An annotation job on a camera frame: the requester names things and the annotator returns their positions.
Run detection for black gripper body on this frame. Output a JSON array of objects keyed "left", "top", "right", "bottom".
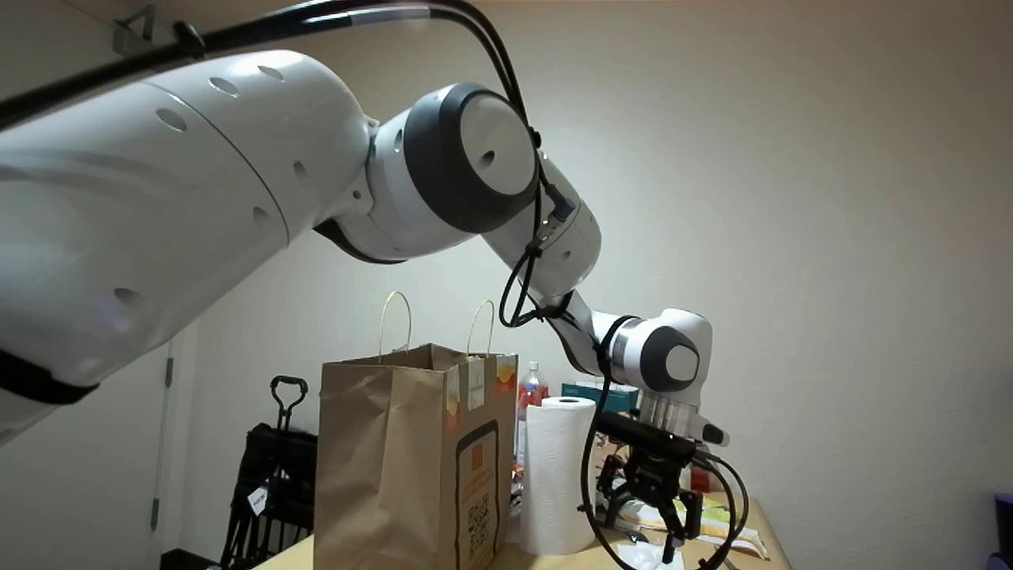
[{"left": 595, "top": 409, "right": 732, "bottom": 514}]

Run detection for brown paper bag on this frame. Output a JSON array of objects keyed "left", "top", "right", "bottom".
[{"left": 312, "top": 287, "right": 521, "bottom": 570}]

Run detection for yellow green snack packets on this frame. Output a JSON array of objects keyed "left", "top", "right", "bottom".
[{"left": 689, "top": 490, "right": 776, "bottom": 565}]

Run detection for white paper towel roll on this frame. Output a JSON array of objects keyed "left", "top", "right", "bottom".
[{"left": 521, "top": 394, "right": 600, "bottom": 560}]

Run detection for red label water bottle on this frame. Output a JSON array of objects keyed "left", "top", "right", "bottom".
[{"left": 516, "top": 357, "right": 555, "bottom": 426}]

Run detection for dark blue box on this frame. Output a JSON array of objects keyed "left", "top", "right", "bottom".
[{"left": 989, "top": 487, "right": 1013, "bottom": 570}]

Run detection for black folding cart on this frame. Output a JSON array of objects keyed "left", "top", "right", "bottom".
[{"left": 218, "top": 374, "right": 320, "bottom": 570}]

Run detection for grey door closer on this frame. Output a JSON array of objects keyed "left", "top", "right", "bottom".
[{"left": 111, "top": 4, "right": 165, "bottom": 56}]

